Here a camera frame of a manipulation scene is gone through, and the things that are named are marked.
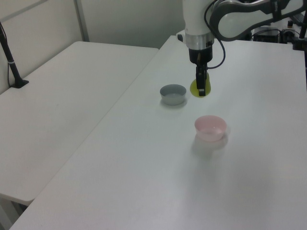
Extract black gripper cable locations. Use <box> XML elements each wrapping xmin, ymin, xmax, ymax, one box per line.
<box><xmin>203</xmin><ymin>0</ymin><xmax>227</xmax><ymax>71</ymax></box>

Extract grey partition post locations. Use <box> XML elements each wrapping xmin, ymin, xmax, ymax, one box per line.
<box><xmin>73</xmin><ymin>0</ymin><xmax>90</xmax><ymax>43</ymax></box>

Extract black camera stand pole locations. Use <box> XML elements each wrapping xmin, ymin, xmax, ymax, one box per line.
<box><xmin>0</xmin><ymin>21</ymin><xmax>30</xmax><ymax>90</ymax></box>

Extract black clamped stand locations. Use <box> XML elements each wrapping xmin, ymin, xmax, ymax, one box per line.
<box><xmin>291</xmin><ymin>14</ymin><xmax>307</xmax><ymax>51</ymax></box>

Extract grey plastic bowl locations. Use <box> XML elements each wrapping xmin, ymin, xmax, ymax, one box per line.
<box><xmin>159</xmin><ymin>84</ymin><xmax>187</xmax><ymax>106</ymax></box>

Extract black electronics box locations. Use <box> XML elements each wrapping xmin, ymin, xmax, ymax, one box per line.
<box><xmin>251</xmin><ymin>26</ymin><xmax>297</xmax><ymax>44</ymax></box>

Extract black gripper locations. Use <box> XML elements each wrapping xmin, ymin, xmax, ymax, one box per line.
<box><xmin>188</xmin><ymin>46</ymin><xmax>214</xmax><ymax>97</ymax></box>

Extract green pear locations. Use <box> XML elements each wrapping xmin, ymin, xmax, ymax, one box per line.
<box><xmin>189</xmin><ymin>72</ymin><xmax>213</xmax><ymax>99</ymax></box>

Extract white side table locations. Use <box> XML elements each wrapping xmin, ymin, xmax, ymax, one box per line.
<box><xmin>0</xmin><ymin>41</ymin><xmax>160</xmax><ymax>230</ymax></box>

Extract pink plastic bowl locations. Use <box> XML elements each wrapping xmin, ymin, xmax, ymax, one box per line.
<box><xmin>194</xmin><ymin>115</ymin><xmax>227</xmax><ymax>141</ymax></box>

